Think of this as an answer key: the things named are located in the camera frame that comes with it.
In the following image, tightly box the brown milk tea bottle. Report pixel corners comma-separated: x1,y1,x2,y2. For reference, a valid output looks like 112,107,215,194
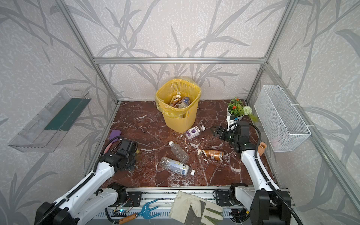
198,149,224,161

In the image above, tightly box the large clear water bottle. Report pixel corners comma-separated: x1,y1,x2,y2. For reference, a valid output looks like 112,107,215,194
160,157,195,176

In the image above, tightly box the purple grape label bottle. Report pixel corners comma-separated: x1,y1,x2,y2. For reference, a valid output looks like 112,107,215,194
185,125,206,140

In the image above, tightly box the clear ribbed plastic bottle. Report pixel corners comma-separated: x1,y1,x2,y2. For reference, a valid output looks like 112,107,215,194
169,141,189,164

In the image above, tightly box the blue label water bottle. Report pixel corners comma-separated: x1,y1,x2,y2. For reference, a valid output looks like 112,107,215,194
178,97,191,109

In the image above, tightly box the yellow label tea bottle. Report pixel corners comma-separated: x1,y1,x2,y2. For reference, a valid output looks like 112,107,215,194
169,91,182,107

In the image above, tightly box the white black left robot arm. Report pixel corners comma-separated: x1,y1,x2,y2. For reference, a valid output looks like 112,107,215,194
34,136,138,225

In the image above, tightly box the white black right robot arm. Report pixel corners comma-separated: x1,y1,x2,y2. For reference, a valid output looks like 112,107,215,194
211,122,302,225

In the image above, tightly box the yellow plastic waste bin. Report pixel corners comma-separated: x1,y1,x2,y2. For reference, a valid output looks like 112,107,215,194
155,78,202,134

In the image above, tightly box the yellow bin liner bag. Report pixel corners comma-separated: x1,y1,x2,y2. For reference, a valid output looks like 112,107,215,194
155,77,202,119

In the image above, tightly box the small terracotta vase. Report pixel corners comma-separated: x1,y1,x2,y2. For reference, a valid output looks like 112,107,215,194
257,142,267,157

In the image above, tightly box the purple silicone spatula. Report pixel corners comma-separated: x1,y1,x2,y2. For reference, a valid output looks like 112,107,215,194
104,129,122,154

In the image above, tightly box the white potted artificial plant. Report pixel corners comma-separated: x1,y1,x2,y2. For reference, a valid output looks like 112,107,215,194
227,97,258,123

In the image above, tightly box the green circuit board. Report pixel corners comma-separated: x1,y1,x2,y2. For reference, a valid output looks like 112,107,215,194
112,208,131,217

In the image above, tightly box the teal garden hand fork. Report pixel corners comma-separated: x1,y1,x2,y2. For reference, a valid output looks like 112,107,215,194
118,199,160,225

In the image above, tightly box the beige work glove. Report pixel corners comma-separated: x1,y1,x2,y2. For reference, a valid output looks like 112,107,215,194
169,191,224,225

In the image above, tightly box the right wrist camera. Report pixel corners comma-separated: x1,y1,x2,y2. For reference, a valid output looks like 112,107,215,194
226,115,239,132

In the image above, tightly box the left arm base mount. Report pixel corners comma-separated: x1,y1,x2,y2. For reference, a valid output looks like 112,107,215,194
117,191,142,207

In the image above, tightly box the white wire mesh basket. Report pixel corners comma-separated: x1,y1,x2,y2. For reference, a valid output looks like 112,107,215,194
254,85,312,152

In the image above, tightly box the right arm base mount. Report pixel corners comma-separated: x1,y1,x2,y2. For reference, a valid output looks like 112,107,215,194
213,189,232,207

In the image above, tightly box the clear acrylic wall shelf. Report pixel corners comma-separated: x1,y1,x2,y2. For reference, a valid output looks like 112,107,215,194
8,88,91,153

